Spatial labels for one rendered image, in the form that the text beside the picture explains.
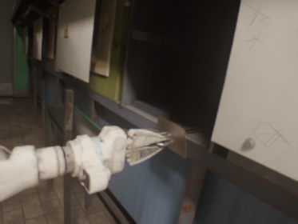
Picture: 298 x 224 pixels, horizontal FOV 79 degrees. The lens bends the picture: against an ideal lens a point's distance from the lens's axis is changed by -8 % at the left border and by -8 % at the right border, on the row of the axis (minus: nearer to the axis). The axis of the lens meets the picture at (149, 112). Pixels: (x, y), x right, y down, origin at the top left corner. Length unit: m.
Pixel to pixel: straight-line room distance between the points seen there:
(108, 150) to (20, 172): 0.16
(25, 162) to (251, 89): 0.37
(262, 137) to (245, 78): 0.09
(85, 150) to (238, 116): 0.27
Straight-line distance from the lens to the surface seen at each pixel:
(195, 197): 0.62
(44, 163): 0.37
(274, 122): 0.33
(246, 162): 0.49
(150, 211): 0.93
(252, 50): 0.34
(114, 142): 0.40
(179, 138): 0.54
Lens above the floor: 1.06
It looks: 15 degrees down
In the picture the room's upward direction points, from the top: 9 degrees clockwise
